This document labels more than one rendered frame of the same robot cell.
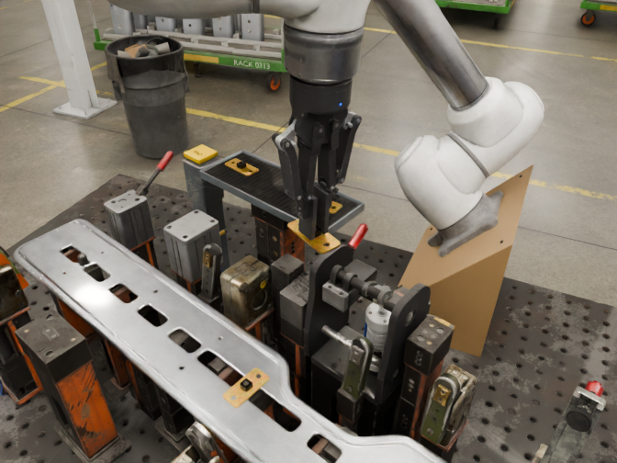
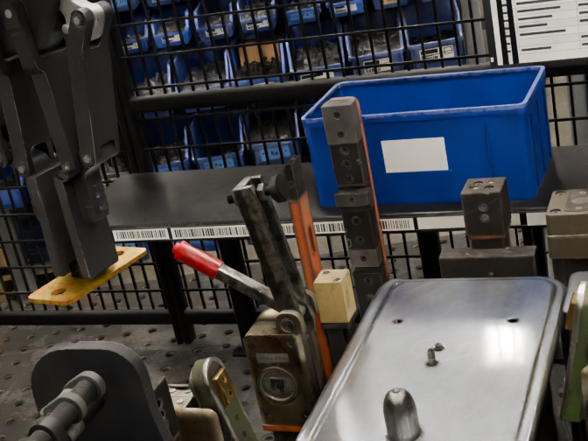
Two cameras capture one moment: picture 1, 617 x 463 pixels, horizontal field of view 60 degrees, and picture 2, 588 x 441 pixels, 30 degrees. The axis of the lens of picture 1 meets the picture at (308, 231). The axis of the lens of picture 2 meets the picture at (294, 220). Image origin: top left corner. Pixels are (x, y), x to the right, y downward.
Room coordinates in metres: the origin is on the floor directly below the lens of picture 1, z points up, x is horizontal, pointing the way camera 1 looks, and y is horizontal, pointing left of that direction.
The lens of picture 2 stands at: (0.68, 0.68, 1.59)
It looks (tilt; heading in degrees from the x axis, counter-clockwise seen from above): 22 degrees down; 253
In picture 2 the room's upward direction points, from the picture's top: 12 degrees counter-clockwise
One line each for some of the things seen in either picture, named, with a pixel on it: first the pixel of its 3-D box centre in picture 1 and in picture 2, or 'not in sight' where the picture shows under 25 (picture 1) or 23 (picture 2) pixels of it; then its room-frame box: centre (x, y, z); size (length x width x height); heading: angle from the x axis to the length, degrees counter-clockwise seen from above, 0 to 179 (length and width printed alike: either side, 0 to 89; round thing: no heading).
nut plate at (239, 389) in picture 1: (246, 385); not in sight; (0.59, 0.11, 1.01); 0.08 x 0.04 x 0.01; 139
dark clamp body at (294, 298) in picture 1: (306, 354); not in sight; (0.76, 0.01, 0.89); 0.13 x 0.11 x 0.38; 140
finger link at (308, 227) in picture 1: (308, 215); (87, 220); (0.61, 0.00, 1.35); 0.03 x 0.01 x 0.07; 38
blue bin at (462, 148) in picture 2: not in sight; (430, 136); (0.07, -0.63, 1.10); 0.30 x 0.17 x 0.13; 138
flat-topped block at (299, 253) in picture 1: (281, 270); not in sight; (0.99, 0.07, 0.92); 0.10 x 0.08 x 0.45; 50
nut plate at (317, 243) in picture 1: (313, 231); (87, 268); (0.62, -0.01, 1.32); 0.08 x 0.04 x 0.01; 38
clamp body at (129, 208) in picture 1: (140, 256); not in sight; (1.10, 0.45, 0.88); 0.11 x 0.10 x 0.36; 140
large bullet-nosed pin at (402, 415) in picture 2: not in sight; (401, 417); (0.37, -0.15, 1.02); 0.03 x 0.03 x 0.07
